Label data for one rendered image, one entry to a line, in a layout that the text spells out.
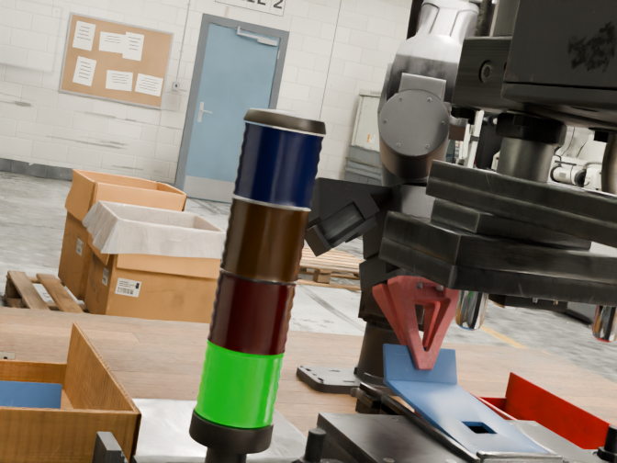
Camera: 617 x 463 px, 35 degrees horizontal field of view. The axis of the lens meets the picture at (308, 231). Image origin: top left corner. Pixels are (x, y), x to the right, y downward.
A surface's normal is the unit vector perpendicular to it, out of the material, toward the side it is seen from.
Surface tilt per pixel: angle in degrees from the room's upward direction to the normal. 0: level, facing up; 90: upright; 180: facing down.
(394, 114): 69
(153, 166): 90
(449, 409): 4
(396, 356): 64
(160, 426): 0
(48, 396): 60
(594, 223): 90
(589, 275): 90
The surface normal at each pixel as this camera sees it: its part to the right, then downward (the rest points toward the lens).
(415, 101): -0.09, -0.27
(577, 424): -0.90, -0.11
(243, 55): 0.34, 0.17
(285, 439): 0.18, -0.98
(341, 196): 0.43, -0.25
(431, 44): 0.11, -0.87
